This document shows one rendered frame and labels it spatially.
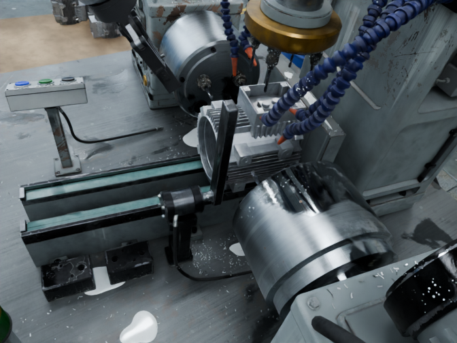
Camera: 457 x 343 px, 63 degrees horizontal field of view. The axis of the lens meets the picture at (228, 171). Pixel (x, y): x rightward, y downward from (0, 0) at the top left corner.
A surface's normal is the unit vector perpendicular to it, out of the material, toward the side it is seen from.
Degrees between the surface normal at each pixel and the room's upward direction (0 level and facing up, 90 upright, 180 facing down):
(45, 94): 69
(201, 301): 0
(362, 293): 0
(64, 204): 90
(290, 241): 43
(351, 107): 90
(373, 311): 0
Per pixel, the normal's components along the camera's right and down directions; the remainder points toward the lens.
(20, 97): 0.37, 0.43
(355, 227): 0.15, -0.68
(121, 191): 0.35, 0.72
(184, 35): -0.49, -0.40
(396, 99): -0.93, 0.18
